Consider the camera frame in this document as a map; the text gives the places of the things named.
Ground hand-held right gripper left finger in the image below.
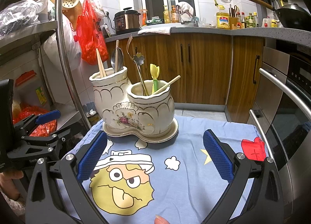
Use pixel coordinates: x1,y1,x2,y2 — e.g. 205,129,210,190
25,130,108,224

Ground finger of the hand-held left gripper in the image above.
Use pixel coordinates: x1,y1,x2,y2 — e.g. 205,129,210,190
21,127,73,153
13,110,62,137

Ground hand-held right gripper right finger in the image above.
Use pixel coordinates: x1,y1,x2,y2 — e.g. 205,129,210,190
203,129,285,224

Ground white floral ceramic utensil holder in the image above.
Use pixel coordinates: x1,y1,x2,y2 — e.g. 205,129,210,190
89,66,175,137

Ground large silver spoon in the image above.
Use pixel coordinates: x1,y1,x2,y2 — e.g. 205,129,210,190
110,47,124,74

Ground yellow tulip plastic spoon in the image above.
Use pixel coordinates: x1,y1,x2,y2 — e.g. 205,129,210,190
150,63,161,80

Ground flower handled metal utensil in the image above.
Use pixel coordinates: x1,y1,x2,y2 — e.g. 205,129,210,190
132,52,150,96

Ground metal fork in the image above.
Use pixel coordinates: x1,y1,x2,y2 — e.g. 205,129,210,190
126,34,149,96

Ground person's left hand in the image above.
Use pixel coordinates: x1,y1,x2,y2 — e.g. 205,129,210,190
0,169,25,201

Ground person's right hand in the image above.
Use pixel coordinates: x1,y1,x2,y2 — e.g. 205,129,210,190
154,215,172,224

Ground red plastic bag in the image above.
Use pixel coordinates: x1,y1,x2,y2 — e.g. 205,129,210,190
76,0,109,66
13,106,57,137

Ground trash bin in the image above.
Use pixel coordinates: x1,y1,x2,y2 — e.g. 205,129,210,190
85,102,98,127

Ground plastic container red lid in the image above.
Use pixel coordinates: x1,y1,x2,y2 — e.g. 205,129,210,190
15,70,49,105

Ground blue cartoon printed cloth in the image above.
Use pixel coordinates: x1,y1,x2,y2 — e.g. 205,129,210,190
62,115,270,224

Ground white ceramic drip tray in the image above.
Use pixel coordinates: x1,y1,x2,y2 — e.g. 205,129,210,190
102,118,178,143

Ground white plastic bag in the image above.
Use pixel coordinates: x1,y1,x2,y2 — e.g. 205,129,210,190
43,12,82,71

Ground stainless steel shelving rack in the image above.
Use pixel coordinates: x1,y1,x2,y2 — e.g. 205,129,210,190
0,0,91,139

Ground steel built-in oven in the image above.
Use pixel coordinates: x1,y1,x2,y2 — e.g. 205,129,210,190
248,44,311,215

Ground wooden kitchen cabinets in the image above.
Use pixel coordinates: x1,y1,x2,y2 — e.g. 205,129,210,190
104,32,266,122

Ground clear plastic bag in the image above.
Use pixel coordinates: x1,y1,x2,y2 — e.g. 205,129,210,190
0,0,50,37

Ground electric pressure cooker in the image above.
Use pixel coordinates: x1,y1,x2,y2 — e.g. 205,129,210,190
114,7,141,35

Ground grey kitchen countertop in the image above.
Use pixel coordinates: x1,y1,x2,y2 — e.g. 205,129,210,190
104,26,311,45

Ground white towel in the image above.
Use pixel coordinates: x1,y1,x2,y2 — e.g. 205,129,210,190
138,27,172,35

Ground yellow oil jug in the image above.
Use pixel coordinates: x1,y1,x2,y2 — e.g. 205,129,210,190
216,12,231,29

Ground knife block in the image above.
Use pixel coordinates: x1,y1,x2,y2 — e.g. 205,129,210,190
229,5,240,30

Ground row of sauce bottles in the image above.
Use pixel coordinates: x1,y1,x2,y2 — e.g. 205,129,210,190
237,11,259,29

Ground green box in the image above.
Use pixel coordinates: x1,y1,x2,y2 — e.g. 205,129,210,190
146,17,164,25

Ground white rag on faucet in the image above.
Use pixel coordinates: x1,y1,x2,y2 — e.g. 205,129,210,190
175,2,198,26

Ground black wok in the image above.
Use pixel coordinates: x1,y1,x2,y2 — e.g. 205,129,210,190
245,0,311,30

